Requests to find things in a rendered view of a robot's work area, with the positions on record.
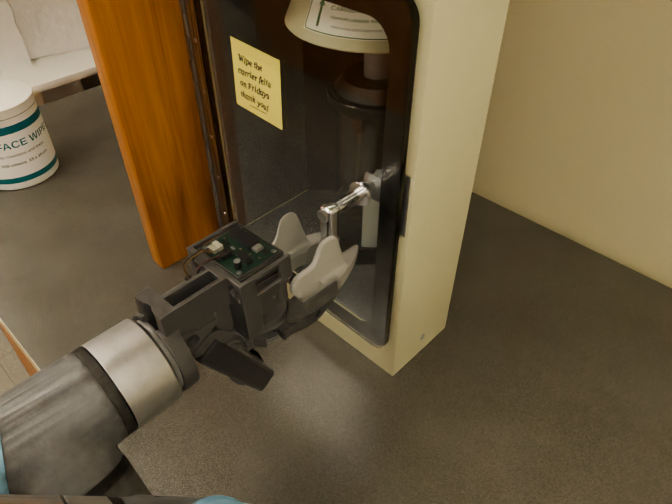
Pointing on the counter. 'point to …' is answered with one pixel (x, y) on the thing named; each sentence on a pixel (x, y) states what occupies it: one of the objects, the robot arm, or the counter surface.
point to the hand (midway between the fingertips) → (336, 252)
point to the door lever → (329, 222)
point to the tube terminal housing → (438, 169)
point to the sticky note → (257, 82)
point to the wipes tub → (23, 139)
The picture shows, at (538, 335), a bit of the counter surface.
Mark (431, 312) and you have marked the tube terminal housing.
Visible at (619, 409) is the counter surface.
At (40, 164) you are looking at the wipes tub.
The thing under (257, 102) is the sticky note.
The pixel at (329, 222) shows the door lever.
